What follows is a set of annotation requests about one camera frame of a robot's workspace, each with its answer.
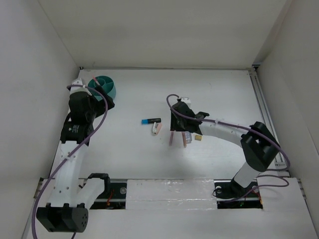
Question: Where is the pink pen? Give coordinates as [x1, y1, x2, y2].
[169, 131, 174, 146]

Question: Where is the orange pen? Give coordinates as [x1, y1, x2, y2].
[181, 132, 187, 148]

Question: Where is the red fineliner pen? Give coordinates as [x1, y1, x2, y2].
[89, 75, 104, 88]

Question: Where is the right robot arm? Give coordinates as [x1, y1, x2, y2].
[170, 100, 280, 199]

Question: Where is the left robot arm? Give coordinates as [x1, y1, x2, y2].
[31, 86, 115, 233]

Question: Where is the small yellow eraser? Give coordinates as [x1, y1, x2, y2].
[194, 135, 202, 141]

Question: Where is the teal round desk organizer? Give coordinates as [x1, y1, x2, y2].
[88, 76, 116, 101]

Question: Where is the blue cap black highlighter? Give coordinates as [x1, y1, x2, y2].
[141, 118, 161, 125]

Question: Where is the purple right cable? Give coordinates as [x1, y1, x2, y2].
[166, 93, 291, 200]

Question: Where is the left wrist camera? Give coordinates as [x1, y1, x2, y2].
[70, 78, 88, 94]

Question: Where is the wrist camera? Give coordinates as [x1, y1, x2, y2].
[180, 97, 191, 107]
[70, 78, 88, 94]

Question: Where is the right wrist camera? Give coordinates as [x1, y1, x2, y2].
[180, 97, 191, 107]

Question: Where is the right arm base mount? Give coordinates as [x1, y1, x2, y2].
[212, 180, 263, 209]

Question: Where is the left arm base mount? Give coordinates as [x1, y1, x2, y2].
[90, 181, 127, 210]

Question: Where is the aluminium rail right side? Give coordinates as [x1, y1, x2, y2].
[250, 65, 306, 200]

